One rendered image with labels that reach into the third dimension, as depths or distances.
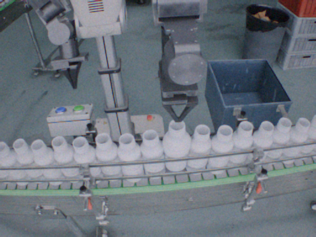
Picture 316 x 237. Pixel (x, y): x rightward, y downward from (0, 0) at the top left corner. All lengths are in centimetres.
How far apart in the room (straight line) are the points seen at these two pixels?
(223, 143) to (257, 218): 125
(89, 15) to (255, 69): 83
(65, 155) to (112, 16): 60
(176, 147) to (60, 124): 37
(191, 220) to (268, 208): 55
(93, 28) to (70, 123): 45
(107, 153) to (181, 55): 38
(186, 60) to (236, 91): 107
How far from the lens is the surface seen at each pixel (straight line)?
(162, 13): 42
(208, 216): 181
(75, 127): 82
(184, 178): 77
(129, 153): 66
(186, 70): 39
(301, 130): 77
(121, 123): 149
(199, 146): 68
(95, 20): 109
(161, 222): 178
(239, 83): 141
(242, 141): 71
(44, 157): 72
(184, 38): 39
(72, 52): 75
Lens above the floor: 167
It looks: 47 degrees down
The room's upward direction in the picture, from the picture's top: 3 degrees counter-clockwise
